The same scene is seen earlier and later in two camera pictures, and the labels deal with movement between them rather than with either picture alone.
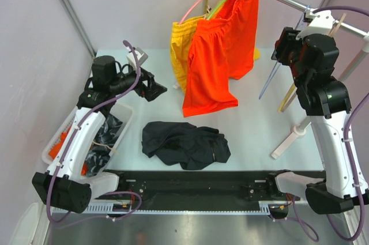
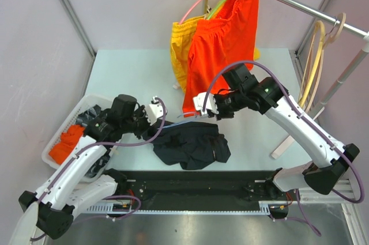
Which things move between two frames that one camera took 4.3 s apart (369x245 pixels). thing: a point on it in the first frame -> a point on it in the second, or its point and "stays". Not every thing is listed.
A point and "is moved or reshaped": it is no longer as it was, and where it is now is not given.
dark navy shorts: [184, 144] is moved or reshaped
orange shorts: [222, 47] stays
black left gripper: [153, 90] -> [139, 133]
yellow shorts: [181, 33] stays
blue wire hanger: [278, 63] -> [178, 123]
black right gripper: [287, 40] -> [221, 115]
